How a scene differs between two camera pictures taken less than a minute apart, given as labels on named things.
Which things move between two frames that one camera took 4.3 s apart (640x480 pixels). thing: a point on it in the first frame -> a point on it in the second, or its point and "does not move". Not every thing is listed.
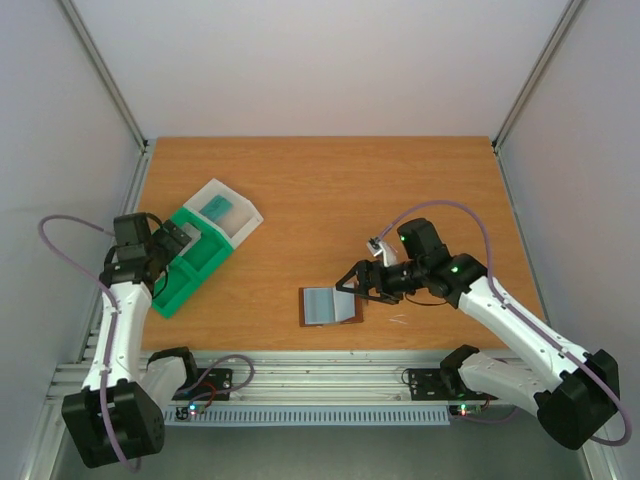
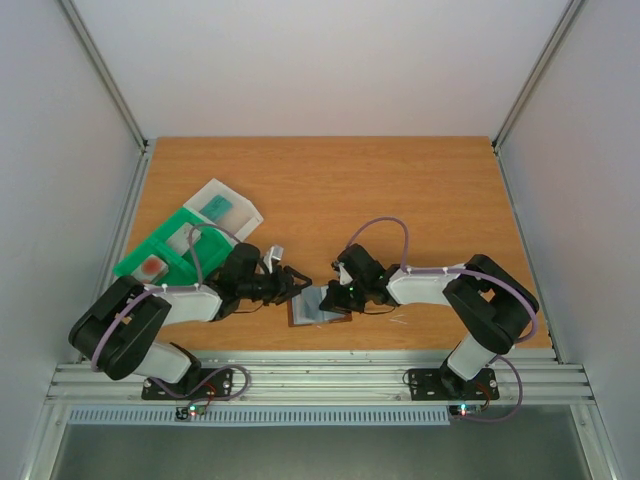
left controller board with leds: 189,413 does not move
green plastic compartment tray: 187,272 does not move
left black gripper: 173,245 -> 285,283
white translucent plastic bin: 231,213 does not move
